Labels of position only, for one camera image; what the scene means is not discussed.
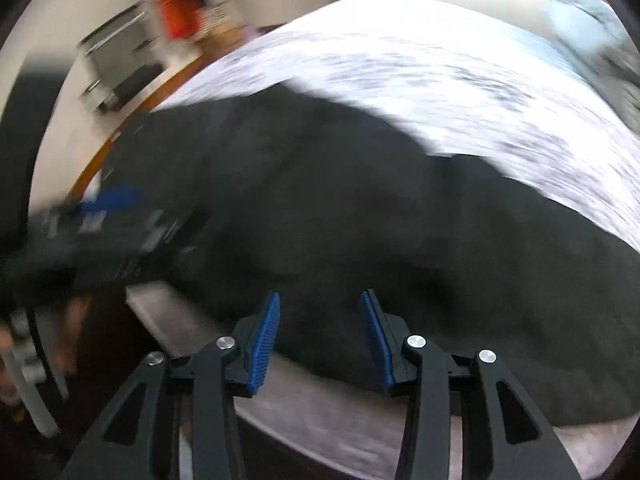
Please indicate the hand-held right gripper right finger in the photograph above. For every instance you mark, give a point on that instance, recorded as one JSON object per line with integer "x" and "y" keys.
{"x": 377, "y": 346}

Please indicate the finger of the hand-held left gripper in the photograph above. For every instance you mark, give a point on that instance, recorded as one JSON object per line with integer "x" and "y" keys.
{"x": 112, "y": 202}

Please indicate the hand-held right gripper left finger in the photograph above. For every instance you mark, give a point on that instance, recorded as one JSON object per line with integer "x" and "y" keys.
{"x": 262, "y": 346}

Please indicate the black pants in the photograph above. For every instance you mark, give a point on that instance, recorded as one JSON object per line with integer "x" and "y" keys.
{"x": 350, "y": 200}

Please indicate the person's left hand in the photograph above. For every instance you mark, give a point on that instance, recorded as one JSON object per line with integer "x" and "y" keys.
{"x": 75, "y": 332}

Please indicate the black mesh chair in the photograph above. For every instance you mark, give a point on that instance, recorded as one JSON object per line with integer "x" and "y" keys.
{"x": 115, "y": 55}

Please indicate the red bag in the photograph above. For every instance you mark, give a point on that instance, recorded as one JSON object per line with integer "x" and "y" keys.
{"x": 176, "y": 16}

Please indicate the white leaf-patterned mattress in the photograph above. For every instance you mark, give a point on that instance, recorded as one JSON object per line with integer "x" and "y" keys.
{"x": 425, "y": 75}

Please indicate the grey duvet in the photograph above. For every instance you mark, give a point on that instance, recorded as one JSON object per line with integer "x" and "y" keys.
{"x": 617, "y": 72}

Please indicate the pale blue pillow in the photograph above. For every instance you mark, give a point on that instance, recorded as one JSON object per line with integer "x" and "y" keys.
{"x": 580, "y": 22}

